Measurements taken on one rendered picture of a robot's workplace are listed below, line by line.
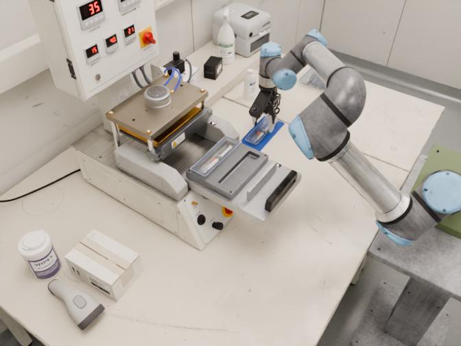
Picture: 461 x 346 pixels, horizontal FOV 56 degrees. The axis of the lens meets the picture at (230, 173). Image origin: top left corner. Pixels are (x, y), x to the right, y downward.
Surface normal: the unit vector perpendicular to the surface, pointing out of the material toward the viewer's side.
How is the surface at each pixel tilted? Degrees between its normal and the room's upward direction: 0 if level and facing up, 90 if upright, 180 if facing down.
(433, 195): 41
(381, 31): 90
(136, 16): 90
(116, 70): 90
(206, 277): 0
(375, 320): 0
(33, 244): 1
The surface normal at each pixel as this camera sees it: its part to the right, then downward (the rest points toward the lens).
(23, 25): 0.83, 0.40
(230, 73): 0.00, -0.71
